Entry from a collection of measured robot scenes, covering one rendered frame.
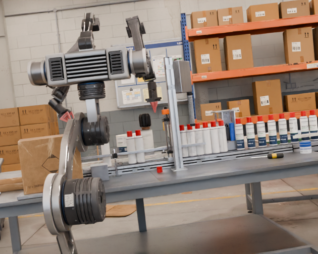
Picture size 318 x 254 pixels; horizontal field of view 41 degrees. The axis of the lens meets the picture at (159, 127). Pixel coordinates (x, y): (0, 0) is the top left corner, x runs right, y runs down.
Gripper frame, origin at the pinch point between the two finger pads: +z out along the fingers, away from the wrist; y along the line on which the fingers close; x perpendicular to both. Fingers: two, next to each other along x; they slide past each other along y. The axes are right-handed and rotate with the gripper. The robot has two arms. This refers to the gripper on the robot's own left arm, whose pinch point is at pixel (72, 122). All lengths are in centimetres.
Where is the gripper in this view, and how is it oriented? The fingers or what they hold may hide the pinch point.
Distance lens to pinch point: 281.2
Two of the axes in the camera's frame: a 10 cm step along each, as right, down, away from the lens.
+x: -7.0, 7.1, 0.4
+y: 0.2, -0.4, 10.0
